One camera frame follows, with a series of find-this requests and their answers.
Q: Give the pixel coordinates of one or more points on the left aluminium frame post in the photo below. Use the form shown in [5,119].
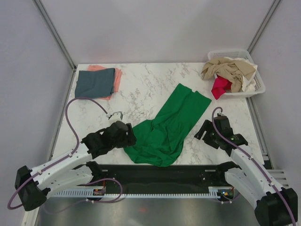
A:
[51,27]

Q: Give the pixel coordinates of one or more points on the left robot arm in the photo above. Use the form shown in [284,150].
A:
[34,186]

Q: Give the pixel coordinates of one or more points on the cream white t shirt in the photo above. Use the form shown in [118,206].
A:
[240,73]

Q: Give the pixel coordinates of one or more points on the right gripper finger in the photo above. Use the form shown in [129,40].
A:
[201,134]
[207,128]

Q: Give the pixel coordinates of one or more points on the right aluminium frame post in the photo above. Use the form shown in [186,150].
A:
[270,13]

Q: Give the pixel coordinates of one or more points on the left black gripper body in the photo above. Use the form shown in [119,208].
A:
[120,144]

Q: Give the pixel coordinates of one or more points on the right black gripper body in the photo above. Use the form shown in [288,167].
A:
[211,139]

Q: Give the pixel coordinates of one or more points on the magenta t shirt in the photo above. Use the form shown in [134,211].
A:
[220,86]

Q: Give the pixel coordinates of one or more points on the aluminium frame post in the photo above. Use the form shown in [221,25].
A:
[270,13]
[51,27]

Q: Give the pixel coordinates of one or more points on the folded salmon t shirt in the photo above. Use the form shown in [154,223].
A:
[118,75]

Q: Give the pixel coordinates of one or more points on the white plastic laundry basket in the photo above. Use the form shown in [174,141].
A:
[259,86]

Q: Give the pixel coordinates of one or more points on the green polo shirt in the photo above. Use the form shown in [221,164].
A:
[159,141]

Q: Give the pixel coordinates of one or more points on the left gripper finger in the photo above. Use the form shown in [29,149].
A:
[130,139]
[129,129]

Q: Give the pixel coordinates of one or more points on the beige t shirt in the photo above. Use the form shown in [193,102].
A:
[215,66]

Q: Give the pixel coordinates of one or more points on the white slotted cable duct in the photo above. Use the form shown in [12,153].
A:
[148,191]

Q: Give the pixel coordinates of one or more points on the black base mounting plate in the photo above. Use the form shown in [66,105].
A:
[178,175]

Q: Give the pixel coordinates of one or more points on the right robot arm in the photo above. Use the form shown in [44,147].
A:
[273,204]

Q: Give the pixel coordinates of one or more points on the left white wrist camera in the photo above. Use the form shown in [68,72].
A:
[116,116]

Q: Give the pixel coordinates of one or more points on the folded blue-grey t shirt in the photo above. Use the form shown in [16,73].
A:
[95,84]

